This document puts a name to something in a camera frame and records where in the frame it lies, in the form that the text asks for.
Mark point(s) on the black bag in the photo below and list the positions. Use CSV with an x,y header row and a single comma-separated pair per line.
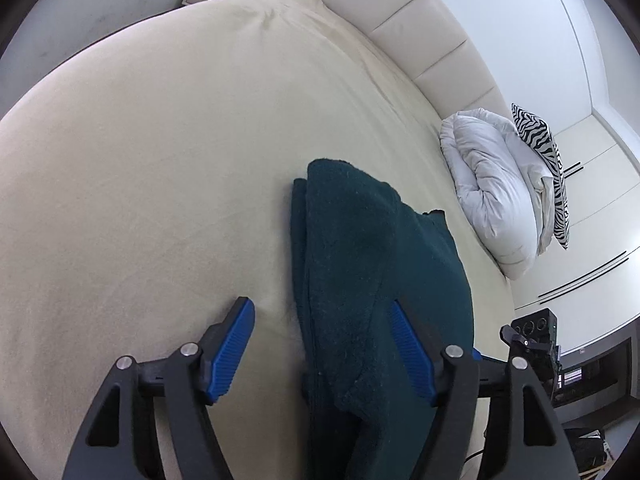
x,y
587,452

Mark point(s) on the white folded duvet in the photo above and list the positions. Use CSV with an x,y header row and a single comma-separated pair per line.
x,y
495,190

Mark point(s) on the bed with beige sheet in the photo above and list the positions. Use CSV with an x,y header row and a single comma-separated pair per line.
x,y
175,160

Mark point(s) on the dark green fleece garment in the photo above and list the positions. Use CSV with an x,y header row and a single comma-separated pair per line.
x,y
370,280

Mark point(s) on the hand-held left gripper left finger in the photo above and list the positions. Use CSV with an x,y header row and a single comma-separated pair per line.
x,y
227,355

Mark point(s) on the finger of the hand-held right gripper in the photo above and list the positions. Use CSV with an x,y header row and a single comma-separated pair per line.
x,y
520,338

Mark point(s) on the zebra print pillow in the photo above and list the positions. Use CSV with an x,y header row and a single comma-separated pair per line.
x,y
547,170

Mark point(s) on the dark low cabinet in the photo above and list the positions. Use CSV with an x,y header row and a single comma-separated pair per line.
x,y
600,365

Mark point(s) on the beige padded headboard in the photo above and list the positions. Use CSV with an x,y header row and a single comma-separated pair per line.
x,y
415,25

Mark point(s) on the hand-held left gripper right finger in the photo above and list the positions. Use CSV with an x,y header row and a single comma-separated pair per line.
x,y
412,355

